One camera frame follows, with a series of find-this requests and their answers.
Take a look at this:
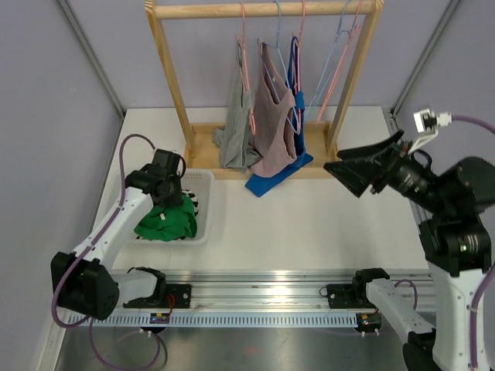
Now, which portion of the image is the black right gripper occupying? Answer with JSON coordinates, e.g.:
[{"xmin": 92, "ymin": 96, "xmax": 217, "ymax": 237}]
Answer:
[{"xmin": 326, "ymin": 128, "xmax": 452, "ymax": 216}]

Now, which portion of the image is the green tank top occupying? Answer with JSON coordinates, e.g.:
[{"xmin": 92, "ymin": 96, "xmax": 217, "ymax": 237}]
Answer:
[{"xmin": 134, "ymin": 194, "xmax": 198, "ymax": 242}]

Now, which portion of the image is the blue tank top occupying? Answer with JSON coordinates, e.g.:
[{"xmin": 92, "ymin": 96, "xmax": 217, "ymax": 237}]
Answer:
[{"xmin": 244, "ymin": 36, "xmax": 315, "ymax": 199}]

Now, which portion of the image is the mauve tank top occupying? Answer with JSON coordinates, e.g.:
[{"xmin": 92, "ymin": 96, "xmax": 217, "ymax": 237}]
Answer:
[{"xmin": 251, "ymin": 42, "xmax": 297, "ymax": 178}]

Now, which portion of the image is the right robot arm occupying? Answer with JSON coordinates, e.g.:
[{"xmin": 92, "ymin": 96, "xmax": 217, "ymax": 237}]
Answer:
[{"xmin": 324, "ymin": 131, "xmax": 494, "ymax": 370}]

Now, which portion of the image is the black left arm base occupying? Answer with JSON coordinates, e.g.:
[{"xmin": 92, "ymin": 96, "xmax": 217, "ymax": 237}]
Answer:
[{"xmin": 119, "ymin": 267, "xmax": 192, "ymax": 309}]

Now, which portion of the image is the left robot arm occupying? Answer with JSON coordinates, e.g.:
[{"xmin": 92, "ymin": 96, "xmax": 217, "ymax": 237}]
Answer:
[{"xmin": 50, "ymin": 149, "xmax": 186, "ymax": 327}]

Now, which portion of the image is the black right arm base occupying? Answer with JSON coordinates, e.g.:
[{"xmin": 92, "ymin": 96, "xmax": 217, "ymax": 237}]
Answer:
[{"xmin": 326, "ymin": 267, "xmax": 390, "ymax": 309}]

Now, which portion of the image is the grey tank top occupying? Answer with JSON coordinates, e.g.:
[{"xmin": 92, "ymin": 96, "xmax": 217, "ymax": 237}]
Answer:
[{"xmin": 212, "ymin": 40, "xmax": 261, "ymax": 173}]

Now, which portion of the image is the translucent white plastic basket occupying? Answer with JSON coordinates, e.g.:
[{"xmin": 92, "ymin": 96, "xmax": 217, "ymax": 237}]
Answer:
[{"xmin": 108, "ymin": 165, "xmax": 215, "ymax": 246}]

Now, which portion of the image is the wooden clothes rack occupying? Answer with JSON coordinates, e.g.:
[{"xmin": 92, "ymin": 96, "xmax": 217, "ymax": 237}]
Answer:
[{"xmin": 145, "ymin": 0, "xmax": 384, "ymax": 181}]

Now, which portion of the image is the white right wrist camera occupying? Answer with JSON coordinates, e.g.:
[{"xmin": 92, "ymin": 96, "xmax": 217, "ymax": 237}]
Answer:
[{"xmin": 408, "ymin": 106, "xmax": 452, "ymax": 154}]

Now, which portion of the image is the aluminium frame post right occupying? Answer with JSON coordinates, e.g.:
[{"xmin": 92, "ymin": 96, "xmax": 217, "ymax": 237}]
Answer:
[{"xmin": 390, "ymin": 0, "xmax": 463, "ymax": 119}]

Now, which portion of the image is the aluminium frame post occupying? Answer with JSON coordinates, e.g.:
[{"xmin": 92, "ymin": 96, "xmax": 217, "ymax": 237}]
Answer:
[
  {"xmin": 55, "ymin": 0, "xmax": 126, "ymax": 121},
  {"xmin": 390, "ymin": 0, "xmax": 463, "ymax": 119}
]

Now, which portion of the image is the aluminium mounting rail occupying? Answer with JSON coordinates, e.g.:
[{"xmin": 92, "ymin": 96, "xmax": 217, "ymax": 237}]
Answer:
[{"xmin": 53, "ymin": 269, "xmax": 434, "ymax": 311}]

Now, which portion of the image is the white slotted cable duct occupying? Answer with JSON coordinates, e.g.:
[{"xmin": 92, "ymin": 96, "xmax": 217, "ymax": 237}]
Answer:
[{"xmin": 67, "ymin": 312, "xmax": 359, "ymax": 328}]

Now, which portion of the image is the aluminium frame post left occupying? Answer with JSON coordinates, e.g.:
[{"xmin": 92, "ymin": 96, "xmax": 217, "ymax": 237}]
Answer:
[{"xmin": 55, "ymin": 0, "xmax": 126, "ymax": 121}]

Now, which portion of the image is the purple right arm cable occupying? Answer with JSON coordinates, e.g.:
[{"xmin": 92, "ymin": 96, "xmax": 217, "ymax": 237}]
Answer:
[{"xmin": 450, "ymin": 114, "xmax": 495, "ymax": 371}]

